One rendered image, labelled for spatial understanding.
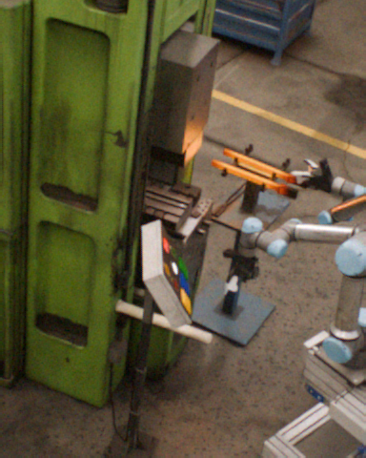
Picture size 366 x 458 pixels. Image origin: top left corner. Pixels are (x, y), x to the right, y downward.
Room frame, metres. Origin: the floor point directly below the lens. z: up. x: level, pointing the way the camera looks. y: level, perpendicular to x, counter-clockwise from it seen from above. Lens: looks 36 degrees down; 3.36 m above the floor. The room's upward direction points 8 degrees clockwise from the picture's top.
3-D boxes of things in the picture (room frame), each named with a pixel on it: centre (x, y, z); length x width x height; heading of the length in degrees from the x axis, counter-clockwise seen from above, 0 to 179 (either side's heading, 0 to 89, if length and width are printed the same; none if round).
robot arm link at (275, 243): (2.86, -0.38, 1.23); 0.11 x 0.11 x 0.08; 55
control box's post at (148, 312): (2.79, 0.08, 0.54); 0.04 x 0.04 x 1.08; 72
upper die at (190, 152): (3.41, 0.19, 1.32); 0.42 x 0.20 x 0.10; 72
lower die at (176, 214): (3.41, 0.19, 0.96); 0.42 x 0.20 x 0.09; 72
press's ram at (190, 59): (3.45, 0.17, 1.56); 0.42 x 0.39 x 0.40; 72
